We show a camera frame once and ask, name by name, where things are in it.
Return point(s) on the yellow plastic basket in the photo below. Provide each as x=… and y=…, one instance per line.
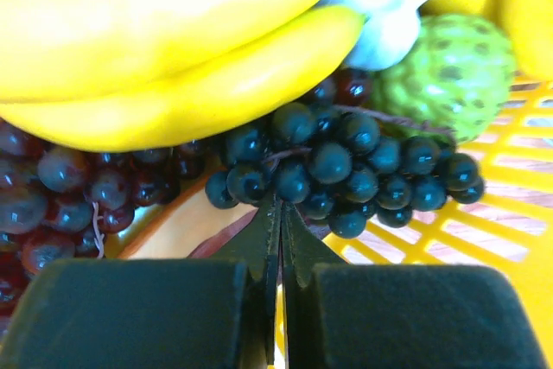
x=509, y=229

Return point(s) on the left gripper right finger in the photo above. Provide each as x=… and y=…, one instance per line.
x=338, y=315

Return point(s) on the dark grape bunch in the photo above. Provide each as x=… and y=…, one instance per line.
x=59, y=203

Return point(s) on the yellow banana bunch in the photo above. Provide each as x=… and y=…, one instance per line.
x=118, y=75

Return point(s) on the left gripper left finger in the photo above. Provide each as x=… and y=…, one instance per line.
x=216, y=312

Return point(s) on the orange mango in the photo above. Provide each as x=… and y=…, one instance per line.
x=189, y=226

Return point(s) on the green custard apple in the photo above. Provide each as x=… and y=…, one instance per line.
x=457, y=76

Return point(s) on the black grape bunch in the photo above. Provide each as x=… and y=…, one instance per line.
x=341, y=166

